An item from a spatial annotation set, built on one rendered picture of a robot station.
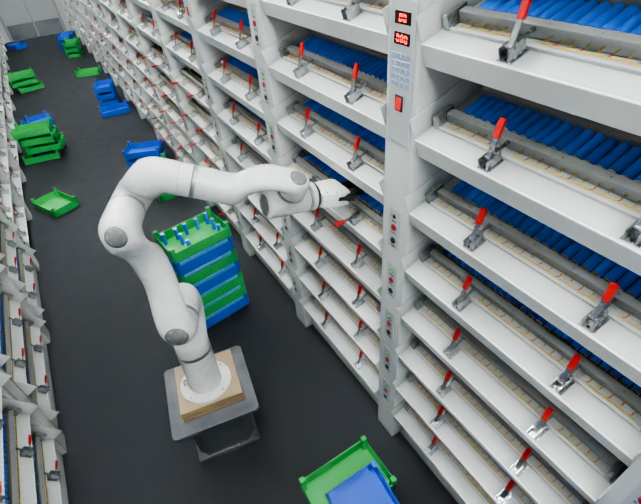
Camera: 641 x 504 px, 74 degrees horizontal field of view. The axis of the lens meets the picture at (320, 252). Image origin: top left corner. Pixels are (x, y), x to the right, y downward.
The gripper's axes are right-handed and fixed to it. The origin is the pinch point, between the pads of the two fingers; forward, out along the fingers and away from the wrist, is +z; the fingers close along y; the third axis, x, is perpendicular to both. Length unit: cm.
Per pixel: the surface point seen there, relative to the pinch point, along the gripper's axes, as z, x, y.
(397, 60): -16, 43, 27
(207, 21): -9, 31, -106
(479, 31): -11, 50, 40
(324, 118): -1.8, 16.1, -18.8
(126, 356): -70, -116, -73
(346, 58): -3.5, 36.2, -8.5
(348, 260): -0.3, -26.4, 2.9
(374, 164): -3.8, 12.9, 11.3
